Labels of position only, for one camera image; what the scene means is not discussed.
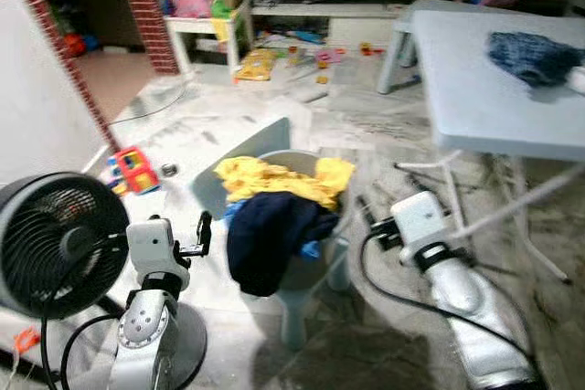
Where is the yellow patterned cushion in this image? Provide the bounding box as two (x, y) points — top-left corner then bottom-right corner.
(236, 47), (277, 82)

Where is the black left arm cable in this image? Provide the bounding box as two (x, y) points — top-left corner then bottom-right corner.
(60, 312), (122, 390)
(38, 230), (129, 390)

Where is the red yellow toy truck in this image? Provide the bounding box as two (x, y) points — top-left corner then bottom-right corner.
(108, 145), (161, 197)

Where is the blue denim garment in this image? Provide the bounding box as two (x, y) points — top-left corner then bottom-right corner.
(486, 31), (584, 90)

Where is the light blue folding table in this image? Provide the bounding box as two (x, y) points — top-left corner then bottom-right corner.
(379, 0), (585, 286)

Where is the navy blue garment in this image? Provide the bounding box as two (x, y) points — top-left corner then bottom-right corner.
(226, 191), (341, 298)

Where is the red toy ball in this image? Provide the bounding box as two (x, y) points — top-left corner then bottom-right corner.
(59, 32), (88, 58)

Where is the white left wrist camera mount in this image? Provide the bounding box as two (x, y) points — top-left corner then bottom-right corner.
(126, 216), (191, 279)

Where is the small white table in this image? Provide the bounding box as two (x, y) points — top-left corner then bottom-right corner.
(165, 2), (255, 76)

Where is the white television stand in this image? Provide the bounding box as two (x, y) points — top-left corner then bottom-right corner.
(251, 0), (412, 44)

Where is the pale blue child chair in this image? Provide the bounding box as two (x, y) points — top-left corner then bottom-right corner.
(190, 116), (357, 353)

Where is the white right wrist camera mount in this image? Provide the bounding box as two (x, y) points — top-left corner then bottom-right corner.
(391, 191), (449, 258)

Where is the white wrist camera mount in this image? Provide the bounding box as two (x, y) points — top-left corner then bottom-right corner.
(126, 216), (191, 279)
(391, 191), (449, 258)

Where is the grey plastic basin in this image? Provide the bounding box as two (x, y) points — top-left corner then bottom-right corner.
(218, 148), (356, 298)

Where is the yellow shirt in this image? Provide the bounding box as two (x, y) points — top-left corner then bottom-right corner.
(215, 154), (356, 213)

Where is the black grey floor fan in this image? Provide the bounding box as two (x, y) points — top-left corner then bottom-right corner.
(0, 171), (209, 390)

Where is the pink toy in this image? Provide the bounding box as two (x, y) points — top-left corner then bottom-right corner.
(169, 0), (213, 18)

